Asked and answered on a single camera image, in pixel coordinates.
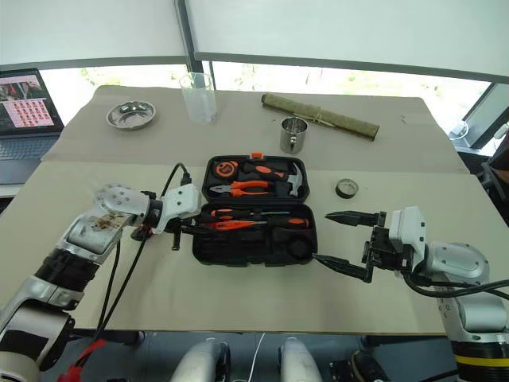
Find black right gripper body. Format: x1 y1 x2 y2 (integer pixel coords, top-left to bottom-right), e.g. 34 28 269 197
360 211 401 273

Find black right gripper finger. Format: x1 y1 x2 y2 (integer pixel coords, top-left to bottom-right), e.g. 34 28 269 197
324 210 379 228
312 253 375 284

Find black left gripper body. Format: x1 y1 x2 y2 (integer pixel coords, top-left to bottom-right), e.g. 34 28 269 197
162 214 202 236

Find black plastic tool case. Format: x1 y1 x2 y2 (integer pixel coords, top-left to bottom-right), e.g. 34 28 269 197
192 151 318 268

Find black electrical tape roll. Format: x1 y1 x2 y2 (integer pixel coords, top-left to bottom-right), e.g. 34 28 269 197
335 178 359 200

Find black orange slim screwdriver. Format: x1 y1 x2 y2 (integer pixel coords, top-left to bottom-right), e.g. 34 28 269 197
209 208 292 220

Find orange black tape measure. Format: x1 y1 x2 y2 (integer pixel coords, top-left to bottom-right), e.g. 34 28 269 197
215 160 239 179

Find beige table cover sheet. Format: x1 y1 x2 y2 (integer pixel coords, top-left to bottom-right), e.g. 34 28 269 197
0 160 509 334
41 84 471 175

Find black device under table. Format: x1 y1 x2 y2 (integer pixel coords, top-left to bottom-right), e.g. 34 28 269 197
328 349 393 382

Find stainless steel mug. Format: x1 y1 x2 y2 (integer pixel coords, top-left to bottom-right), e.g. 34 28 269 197
279 116 309 154

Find silver rounded robot leg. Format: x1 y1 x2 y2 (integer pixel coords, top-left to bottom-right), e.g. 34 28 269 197
169 337 231 382
278 337 324 382

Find rolled bamboo mat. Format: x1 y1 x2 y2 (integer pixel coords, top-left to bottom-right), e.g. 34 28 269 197
260 92 381 142

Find round stainless steel dish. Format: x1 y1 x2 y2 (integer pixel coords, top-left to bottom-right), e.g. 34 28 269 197
106 100 157 131

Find clear plastic cup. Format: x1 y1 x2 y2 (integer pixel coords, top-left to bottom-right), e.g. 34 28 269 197
178 72 219 125

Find dark chair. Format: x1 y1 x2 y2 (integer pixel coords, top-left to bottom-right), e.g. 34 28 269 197
479 131 509 208

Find open laptop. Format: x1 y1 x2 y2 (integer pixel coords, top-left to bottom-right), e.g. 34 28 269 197
0 68 66 186

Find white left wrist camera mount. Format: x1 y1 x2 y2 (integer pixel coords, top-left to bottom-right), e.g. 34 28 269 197
152 183 203 235

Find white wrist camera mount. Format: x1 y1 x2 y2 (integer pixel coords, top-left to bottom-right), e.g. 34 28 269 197
388 205 427 272
152 183 203 235

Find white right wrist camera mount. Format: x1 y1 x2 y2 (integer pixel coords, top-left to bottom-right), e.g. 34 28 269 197
388 205 427 272

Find orange handled screwdriver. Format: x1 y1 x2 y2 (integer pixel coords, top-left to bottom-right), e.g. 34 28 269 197
205 220 268 232

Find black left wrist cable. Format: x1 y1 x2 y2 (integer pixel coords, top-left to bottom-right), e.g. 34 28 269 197
160 162 192 201

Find black orange stubby screwdriver handle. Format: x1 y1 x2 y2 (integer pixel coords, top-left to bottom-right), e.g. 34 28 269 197
273 217 310 231

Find orange handled pliers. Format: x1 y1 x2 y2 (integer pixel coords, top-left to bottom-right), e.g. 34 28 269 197
208 180 272 199

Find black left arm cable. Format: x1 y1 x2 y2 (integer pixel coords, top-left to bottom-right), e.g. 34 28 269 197
91 232 150 342

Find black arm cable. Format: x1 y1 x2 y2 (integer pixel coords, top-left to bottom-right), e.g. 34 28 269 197
400 271 509 302
91 232 150 342

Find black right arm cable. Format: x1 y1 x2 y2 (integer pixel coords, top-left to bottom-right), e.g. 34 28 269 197
400 271 509 302

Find claw hammer orange black handle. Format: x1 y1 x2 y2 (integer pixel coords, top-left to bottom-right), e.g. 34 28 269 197
241 160 306 197

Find thin white cable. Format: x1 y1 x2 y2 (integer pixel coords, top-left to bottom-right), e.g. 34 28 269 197
250 332 266 382

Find red tape cable wrap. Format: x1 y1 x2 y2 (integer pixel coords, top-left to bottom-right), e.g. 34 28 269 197
57 338 107 382

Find dark window frame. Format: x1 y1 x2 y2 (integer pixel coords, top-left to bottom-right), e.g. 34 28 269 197
0 0 509 152

